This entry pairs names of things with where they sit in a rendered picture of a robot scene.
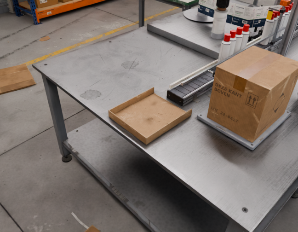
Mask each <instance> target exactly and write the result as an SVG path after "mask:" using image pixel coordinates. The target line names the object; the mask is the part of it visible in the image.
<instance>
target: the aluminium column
mask: <svg viewBox="0 0 298 232"><path fill-rule="evenodd" d="M297 24H298V0H295V1H294V4H293V6H292V10H291V13H290V16H289V19H288V22H287V25H286V28H285V31H284V34H283V37H282V40H281V44H280V47H279V50H278V54H280V55H283V56H284V57H286V55H287V52H288V49H289V46H290V44H291V41H292V37H293V35H294V32H295V29H296V26H297Z"/></svg>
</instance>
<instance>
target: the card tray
mask: <svg viewBox="0 0 298 232"><path fill-rule="evenodd" d="M108 112H109V117H110V118H111V119H112V120H114V121H115V122H116V123H118V124H119V125H121V126H122V127H123V128H124V129H126V130H127V131H128V132H130V133H131V134H132V135H134V136H135V137H136V138H138V139H139V140H140V141H142V142H143V143H145V144H146V145H147V144H148V143H150V142H151V141H153V140H155V139H156V138H158V137H159V136H161V135H162V134H164V133H165V132H167V131H168V130H170V129H171V128H173V127H174V126H176V125H178V124H179V123H180V122H182V121H183V120H185V119H186V118H188V117H190V116H191V113H192V109H190V110H189V111H187V112H186V111H184V110H182V109H180V108H179V107H177V106H175V105H174V104H172V103H170V102H169V101H167V100H165V99H164V98H162V97H160V96H159V95H157V94H155V93H154V87H152V88H151V89H149V90H147V91H145V92H143V93H141V94H139V95H137V96H135V97H133V98H131V99H129V100H127V101H125V102H123V103H121V104H119V105H118V106H116V107H114V108H112V109H110V110H108Z"/></svg>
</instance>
